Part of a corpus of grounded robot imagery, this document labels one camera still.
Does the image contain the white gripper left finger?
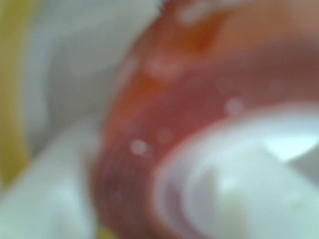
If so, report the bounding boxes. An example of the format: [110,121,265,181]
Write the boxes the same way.
[0,119,102,239]

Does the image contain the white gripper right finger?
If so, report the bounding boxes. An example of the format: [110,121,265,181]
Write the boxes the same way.
[185,145,319,239]

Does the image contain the small red tape roll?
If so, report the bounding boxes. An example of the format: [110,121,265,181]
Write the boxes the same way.
[91,0,319,239]

